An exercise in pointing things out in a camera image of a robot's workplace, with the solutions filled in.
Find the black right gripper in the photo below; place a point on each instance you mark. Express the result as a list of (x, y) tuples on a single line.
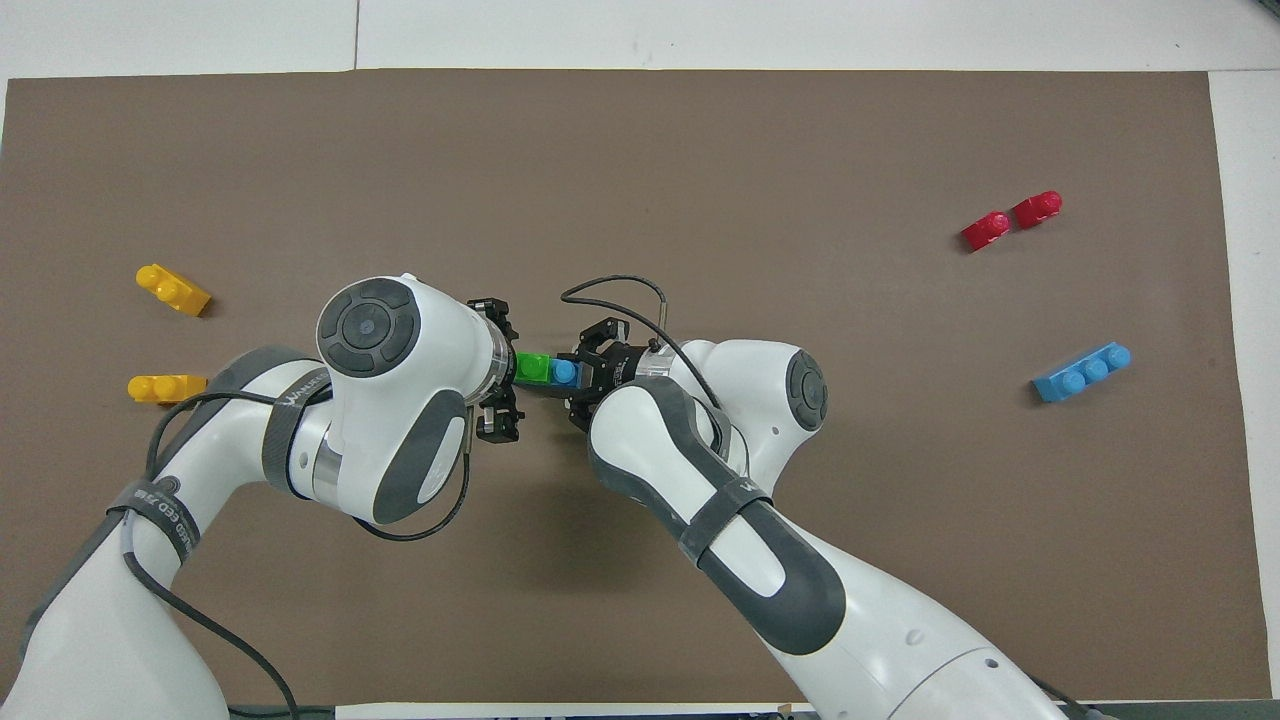
[(620, 368)]

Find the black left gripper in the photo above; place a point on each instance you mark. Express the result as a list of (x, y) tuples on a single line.
[(506, 375)]

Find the blue three-stud toy block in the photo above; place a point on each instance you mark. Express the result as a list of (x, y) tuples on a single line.
[(565, 372), (1080, 376)]

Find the green two-stud toy block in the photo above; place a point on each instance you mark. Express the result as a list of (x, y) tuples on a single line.
[(532, 368)]

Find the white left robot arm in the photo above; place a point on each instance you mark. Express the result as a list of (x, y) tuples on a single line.
[(400, 400)]

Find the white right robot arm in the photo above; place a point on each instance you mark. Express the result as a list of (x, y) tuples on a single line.
[(760, 560)]

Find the yellow two-stud toy block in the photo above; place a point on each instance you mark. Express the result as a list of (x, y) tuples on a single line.
[(165, 389), (175, 290)]

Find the red one-stud toy block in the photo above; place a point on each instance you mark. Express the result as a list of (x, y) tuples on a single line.
[(985, 232), (1037, 210)]

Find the brown table mat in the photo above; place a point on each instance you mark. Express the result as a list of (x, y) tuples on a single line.
[(640, 160)]

